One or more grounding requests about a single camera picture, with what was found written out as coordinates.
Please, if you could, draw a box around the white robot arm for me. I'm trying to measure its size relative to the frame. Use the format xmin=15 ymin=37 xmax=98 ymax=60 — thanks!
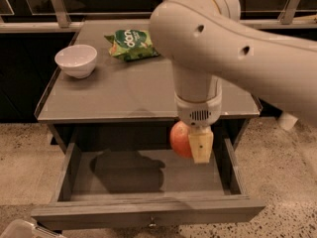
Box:
xmin=149 ymin=0 xmax=317 ymax=164

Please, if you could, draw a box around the red apple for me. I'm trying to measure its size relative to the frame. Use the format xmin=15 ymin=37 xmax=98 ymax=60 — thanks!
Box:
xmin=169 ymin=121 xmax=192 ymax=158

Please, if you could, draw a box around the metal drawer knob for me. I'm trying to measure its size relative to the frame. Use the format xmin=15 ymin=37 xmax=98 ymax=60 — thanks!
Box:
xmin=148 ymin=217 xmax=157 ymax=228

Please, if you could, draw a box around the metal railing frame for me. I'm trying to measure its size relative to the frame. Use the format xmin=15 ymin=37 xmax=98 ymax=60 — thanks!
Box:
xmin=0 ymin=0 xmax=317 ymax=32

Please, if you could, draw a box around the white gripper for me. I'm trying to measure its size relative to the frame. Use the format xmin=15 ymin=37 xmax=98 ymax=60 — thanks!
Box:
xmin=174 ymin=90 xmax=222 ymax=164

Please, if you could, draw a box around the white ceramic bowl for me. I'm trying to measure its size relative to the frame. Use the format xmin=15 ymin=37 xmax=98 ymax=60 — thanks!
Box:
xmin=54 ymin=45 xmax=97 ymax=78

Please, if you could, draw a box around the clear plastic container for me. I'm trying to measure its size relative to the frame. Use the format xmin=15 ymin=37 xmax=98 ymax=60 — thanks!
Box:
xmin=0 ymin=219 xmax=65 ymax=238

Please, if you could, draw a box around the grey drawer cabinet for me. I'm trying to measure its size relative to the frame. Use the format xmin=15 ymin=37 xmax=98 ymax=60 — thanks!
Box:
xmin=34 ymin=16 xmax=264 ymax=155

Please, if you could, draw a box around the green chip bag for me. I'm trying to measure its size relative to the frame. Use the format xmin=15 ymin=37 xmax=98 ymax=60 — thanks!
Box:
xmin=105 ymin=29 xmax=159 ymax=61

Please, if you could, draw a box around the open grey top drawer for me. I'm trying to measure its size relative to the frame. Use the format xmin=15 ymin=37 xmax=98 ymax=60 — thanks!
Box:
xmin=32 ymin=128 xmax=265 ymax=230

